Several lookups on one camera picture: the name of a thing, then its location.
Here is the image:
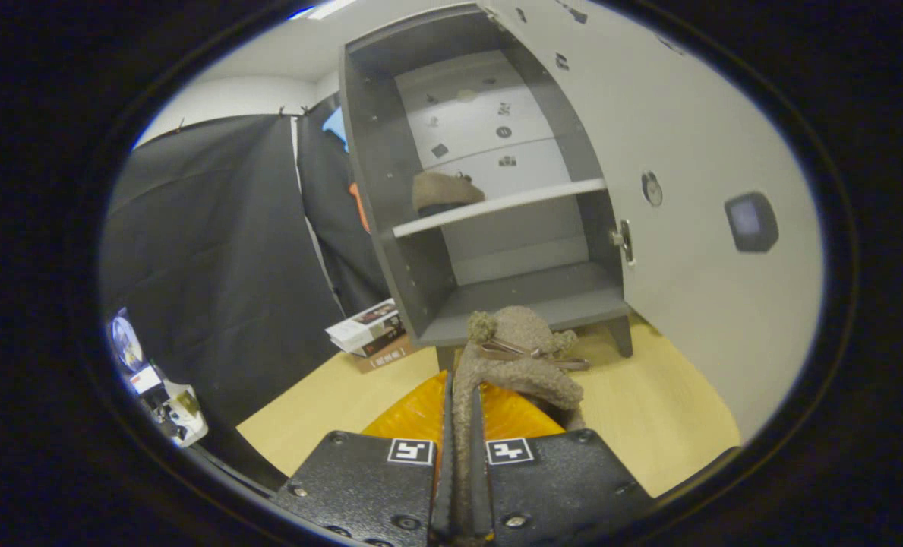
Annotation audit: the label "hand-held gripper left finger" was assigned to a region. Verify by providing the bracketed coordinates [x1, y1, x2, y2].
[273, 370, 454, 547]

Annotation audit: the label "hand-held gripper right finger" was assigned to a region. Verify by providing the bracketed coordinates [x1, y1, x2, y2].
[470, 382, 653, 547]

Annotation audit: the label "brown fluffy shoe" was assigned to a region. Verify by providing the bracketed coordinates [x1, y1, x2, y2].
[412, 171, 487, 217]
[451, 305, 592, 533]

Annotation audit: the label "beige shoe cabinet door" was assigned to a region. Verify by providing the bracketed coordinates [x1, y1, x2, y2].
[478, 0, 824, 441]

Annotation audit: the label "grey shoe cabinet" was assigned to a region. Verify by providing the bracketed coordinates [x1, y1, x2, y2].
[339, 4, 636, 373]

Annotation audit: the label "white cabinet shelf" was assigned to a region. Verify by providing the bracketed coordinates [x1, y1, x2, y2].
[390, 178, 608, 239]

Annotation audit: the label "silver door hinge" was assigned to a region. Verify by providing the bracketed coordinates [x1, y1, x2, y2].
[611, 219, 636, 267]

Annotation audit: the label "brown cardboard box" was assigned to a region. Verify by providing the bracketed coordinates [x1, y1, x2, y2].
[351, 334, 420, 375]

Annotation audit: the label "light wooden floor board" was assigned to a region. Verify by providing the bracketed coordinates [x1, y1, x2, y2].
[236, 315, 742, 498]

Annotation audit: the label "white book stack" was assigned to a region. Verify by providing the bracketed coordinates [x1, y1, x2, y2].
[325, 299, 406, 358]

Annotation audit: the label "black backdrop cloth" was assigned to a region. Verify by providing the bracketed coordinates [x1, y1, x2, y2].
[98, 95, 391, 426]

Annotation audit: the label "long ceiling light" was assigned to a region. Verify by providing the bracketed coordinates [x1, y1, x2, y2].
[307, 0, 357, 20]

